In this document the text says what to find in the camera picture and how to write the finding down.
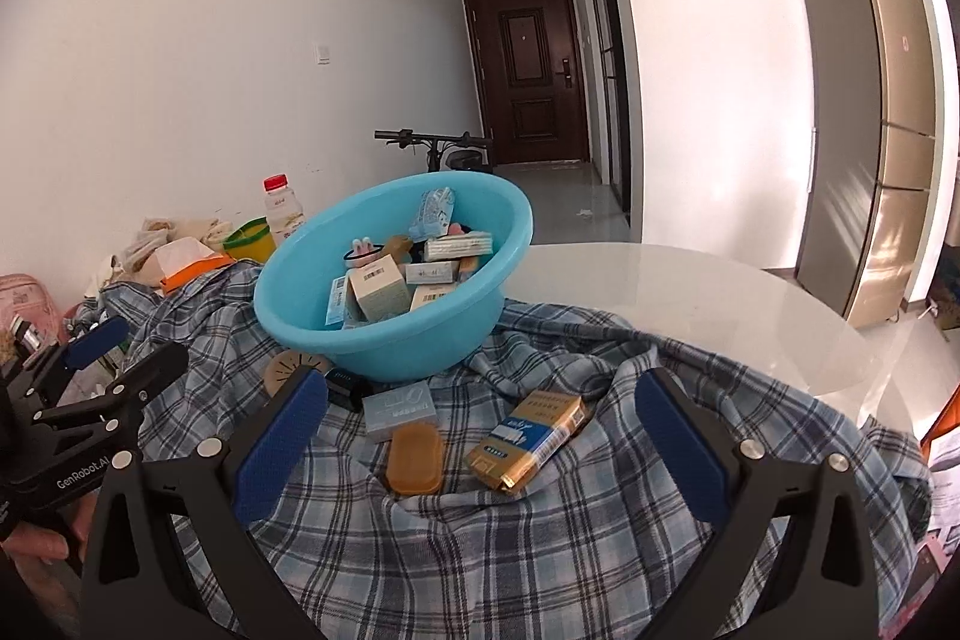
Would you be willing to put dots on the amber soap box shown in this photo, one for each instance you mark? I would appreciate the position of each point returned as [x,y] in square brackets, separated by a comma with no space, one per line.
[416,460]
[469,268]

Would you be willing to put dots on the grey-blue box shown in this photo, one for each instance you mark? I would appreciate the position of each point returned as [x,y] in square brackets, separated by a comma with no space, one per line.
[401,407]

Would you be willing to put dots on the small black box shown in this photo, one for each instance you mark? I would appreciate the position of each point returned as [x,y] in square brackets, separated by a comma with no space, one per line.
[346,385]

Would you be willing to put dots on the yellow container with green lid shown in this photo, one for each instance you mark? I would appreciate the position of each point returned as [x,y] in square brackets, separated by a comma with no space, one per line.
[251,242]

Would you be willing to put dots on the person's left hand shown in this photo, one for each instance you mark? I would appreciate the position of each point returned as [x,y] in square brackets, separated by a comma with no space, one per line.
[45,542]

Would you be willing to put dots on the black framed glass door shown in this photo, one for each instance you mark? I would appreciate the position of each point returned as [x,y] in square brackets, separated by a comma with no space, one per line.
[611,85]

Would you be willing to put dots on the white light switch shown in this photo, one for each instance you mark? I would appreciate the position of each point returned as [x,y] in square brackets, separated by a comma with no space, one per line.
[322,54]

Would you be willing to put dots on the white box with barcode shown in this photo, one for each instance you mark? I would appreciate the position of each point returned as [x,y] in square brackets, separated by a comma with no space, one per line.
[433,296]

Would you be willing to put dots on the small blue and white box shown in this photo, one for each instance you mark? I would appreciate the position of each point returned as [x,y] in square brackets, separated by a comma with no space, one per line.
[339,302]

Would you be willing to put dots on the yellow cigarette carton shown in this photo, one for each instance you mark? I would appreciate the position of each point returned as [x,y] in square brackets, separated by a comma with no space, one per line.
[525,441]

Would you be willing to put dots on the white yogurt drink bottle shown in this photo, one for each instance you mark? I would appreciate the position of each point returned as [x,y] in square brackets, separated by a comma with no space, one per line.
[283,212]

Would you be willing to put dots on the silver refrigerator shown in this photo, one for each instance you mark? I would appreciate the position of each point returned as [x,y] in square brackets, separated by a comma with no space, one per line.
[847,123]

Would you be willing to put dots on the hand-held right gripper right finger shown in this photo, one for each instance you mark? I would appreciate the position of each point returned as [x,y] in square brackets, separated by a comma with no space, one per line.
[679,452]

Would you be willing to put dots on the orange tissue pack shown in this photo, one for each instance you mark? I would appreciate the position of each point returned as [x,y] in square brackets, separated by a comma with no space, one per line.
[187,265]

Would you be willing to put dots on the light blue wipes packet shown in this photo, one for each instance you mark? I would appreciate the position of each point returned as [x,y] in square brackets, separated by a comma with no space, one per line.
[433,212]

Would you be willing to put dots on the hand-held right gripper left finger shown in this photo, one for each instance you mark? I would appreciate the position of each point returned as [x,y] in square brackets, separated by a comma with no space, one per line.
[281,445]

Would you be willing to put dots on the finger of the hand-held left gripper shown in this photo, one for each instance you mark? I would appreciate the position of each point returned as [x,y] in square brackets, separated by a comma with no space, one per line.
[127,385]
[97,340]

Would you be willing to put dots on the blue plaid shirt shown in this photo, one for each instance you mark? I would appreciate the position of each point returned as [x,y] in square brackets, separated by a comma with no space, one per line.
[465,550]

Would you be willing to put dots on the dark brown entrance door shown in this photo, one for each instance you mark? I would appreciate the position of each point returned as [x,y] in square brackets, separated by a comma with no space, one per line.
[532,78]

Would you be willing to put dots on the beige oval case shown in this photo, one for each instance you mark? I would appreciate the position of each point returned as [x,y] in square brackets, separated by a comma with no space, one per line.
[289,366]

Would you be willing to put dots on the beige pouch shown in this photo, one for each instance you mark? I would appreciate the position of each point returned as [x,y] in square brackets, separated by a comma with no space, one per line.
[124,272]

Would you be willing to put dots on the cream tissue pack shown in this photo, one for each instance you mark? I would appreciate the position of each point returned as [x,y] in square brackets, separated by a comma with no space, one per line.
[379,291]

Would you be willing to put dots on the white and blue flat box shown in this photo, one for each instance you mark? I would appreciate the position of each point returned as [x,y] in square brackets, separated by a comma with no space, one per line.
[457,247]

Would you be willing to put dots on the black bicycle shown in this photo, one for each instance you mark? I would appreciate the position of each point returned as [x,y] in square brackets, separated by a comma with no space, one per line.
[450,156]

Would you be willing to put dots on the packaged pastries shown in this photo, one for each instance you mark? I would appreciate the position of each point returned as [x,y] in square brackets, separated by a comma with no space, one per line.
[180,231]

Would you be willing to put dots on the blue plastic basin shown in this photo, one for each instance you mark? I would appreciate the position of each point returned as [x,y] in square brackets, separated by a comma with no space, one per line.
[420,340]

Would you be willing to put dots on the pink backpack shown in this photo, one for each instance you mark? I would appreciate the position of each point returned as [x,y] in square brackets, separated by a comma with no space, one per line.
[26,302]

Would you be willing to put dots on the orange object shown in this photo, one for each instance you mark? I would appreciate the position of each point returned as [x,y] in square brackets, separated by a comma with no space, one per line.
[946,422]

